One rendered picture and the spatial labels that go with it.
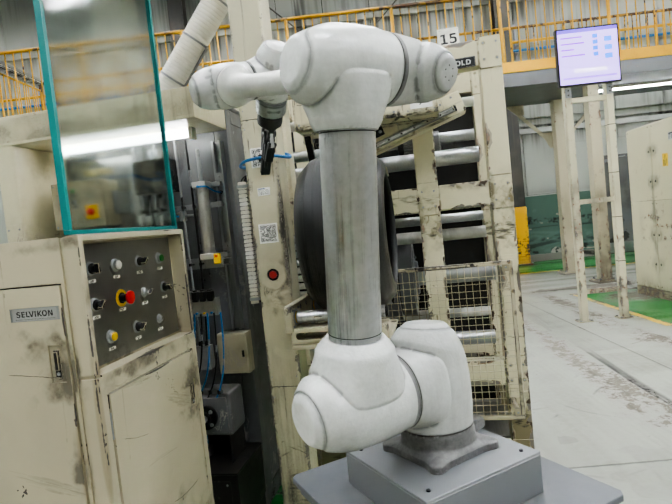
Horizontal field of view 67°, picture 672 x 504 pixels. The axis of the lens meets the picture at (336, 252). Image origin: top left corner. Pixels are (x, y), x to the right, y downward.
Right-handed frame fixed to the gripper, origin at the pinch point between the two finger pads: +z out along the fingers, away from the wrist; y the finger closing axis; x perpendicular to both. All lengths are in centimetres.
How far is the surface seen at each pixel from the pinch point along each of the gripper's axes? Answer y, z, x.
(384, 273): 32, 23, 36
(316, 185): 2.9, 7.6, 17.5
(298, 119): -50, 19, 25
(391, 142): -37, 23, 64
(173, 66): -92, 20, -23
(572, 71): -238, 110, 353
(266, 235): -2.4, 37.5, 3.4
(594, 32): -259, 81, 375
